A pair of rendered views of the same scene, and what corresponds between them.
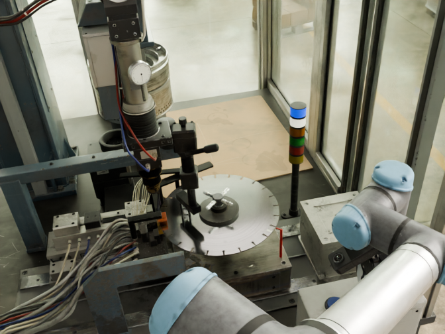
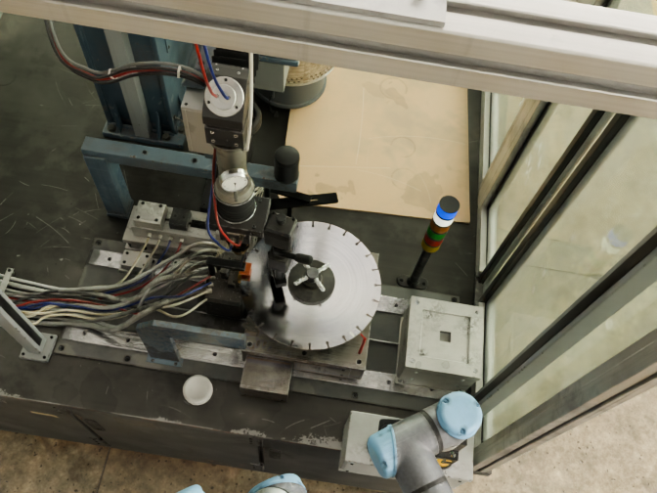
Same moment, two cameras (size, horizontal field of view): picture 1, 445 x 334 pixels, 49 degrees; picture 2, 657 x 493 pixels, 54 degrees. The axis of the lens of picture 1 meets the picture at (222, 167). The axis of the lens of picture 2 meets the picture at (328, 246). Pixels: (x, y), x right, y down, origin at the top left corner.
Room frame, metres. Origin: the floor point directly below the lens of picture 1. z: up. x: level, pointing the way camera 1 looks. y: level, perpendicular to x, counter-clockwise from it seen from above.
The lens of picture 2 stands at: (0.39, -0.11, 2.32)
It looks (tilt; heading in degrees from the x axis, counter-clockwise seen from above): 62 degrees down; 9
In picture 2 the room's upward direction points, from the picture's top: 10 degrees clockwise
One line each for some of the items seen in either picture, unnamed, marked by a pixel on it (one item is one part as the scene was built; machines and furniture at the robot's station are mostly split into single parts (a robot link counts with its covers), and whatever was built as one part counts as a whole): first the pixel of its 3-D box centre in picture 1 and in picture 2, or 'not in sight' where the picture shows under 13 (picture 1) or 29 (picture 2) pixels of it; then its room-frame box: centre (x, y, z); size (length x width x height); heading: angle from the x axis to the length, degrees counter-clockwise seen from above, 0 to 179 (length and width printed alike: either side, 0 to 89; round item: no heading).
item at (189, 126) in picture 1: (186, 154); (280, 242); (0.96, 0.08, 1.17); 0.06 x 0.05 x 0.20; 91
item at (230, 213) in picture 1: (218, 207); (311, 280); (1.00, 0.02, 0.96); 0.11 x 0.11 x 0.03
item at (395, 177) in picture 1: (389, 191); (453, 420); (0.72, -0.32, 1.22); 0.09 x 0.08 x 0.11; 133
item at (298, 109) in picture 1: (298, 110); (448, 207); (1.19, -0.22, 1.14); 0.05 x 0.04 x 0.03; 10
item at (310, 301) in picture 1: (357, 314); (404, 451); (0.73, -0.31, 0.82); 0.28 x 0.11 x 0.15; 100
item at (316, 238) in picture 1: (338, 235); (438, 346); (1.00, -0.32, 0.82); 0.18 x 0.18 x 0.15; 10
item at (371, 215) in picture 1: (370, 222); (408, 454); (0.64, -0.26, 1.22); 0.11 x 0.11 x 0.08; 43
